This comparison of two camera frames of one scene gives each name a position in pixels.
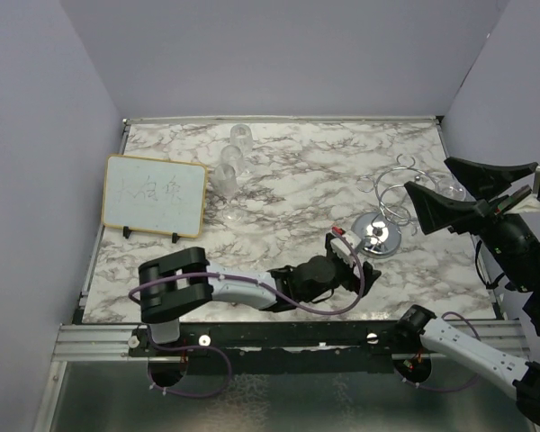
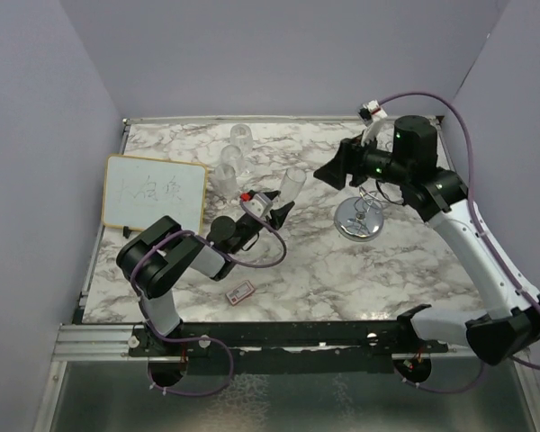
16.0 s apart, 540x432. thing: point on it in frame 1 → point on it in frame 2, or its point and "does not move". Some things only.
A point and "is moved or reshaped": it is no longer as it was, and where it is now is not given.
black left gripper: [351, 281] → [279, 214]
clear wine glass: [232, 155] does not move
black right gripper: [482, 180] → [347, 160]
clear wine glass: [451, 188] is moved or reshaped
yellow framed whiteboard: [154, 195] does not move
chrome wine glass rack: [378, 233] → [361, 218]
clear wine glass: [241, 136] does not move
